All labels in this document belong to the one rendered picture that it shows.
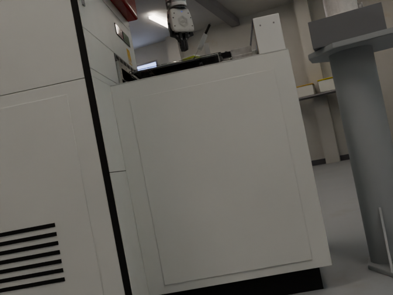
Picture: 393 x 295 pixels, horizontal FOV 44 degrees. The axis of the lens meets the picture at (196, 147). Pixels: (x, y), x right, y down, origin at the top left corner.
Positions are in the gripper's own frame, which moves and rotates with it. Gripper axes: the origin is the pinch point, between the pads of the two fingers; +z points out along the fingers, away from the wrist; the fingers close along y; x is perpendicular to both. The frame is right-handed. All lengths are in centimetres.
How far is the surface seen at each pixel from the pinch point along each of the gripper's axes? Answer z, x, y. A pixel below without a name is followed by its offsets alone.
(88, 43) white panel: 6, -26, -51
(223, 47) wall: -221, 785, 601
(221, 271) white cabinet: 86, -27, -19
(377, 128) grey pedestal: 48, -53, 41
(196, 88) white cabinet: 23.2, -29.0, -16.2
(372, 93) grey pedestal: 35, -53, 41
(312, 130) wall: 18, 652, 707
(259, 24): 4.5, -39.0, 8.2
